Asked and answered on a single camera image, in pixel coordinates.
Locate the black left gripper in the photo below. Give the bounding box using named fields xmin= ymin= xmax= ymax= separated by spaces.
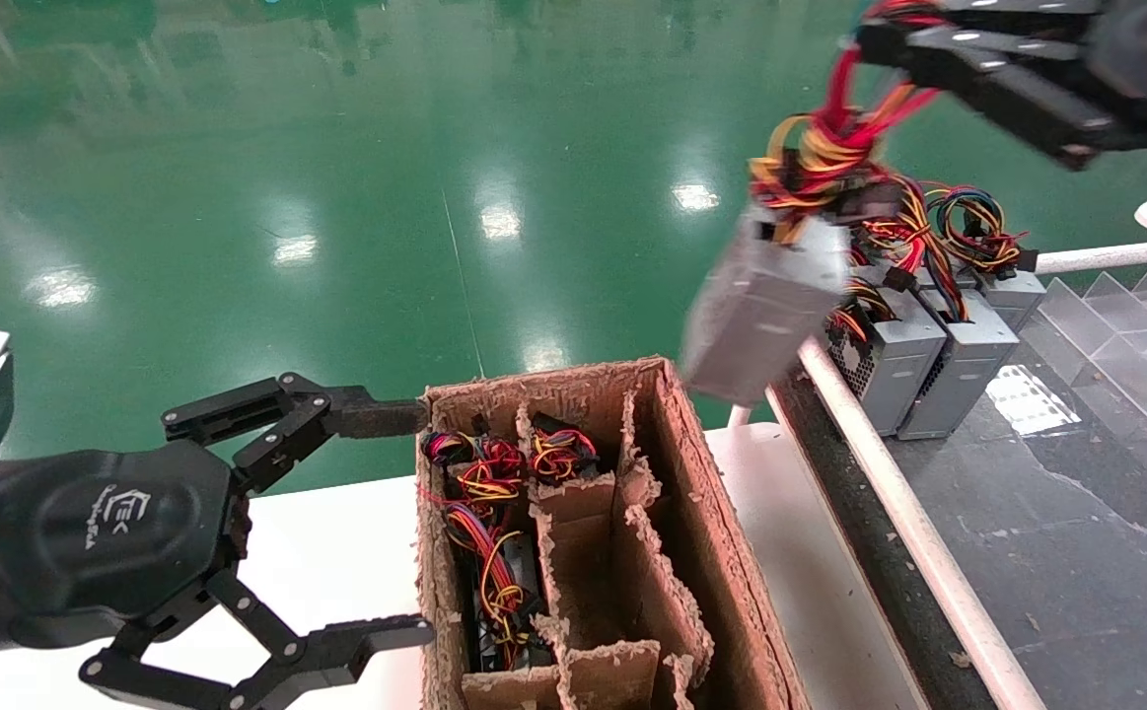
xmin=0 ymin=372 xmax=437 ymax=710

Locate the grey power supply with wires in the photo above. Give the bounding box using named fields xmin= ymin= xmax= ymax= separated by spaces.
xmin=445 ymin=498 xmax=550 ymax=675
xmin=681 ymin=0 xmax=941 ymax=406
xmin=849 ymin=177 xmax=1021 ymax=443
xmin=824 ymin=279 xmax=948 ymax=438
xmin=525 ymin=411 xmax=603 ymax=485
xmin=421 ymin=430 xmax=528 ymax=505
xmin=928 ymin=182 xmax=1048 ymax=334

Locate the white rod with black cap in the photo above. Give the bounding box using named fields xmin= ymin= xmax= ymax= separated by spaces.
xmin=1017 ymin=236 xmax=1147 ymax=278

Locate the clear plastic divider rack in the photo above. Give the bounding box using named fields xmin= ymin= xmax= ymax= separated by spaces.
xmin=1035 ymin=264 xmax=1147 ymax=464

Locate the brown cardboard divider box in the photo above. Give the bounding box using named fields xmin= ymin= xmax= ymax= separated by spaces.
xmin=414 ymin=356 xmax=811 ymax=710

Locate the long white rail tube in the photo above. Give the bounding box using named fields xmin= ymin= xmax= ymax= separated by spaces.
xmin=797 ymin=336 xmax=1050 ymax=710

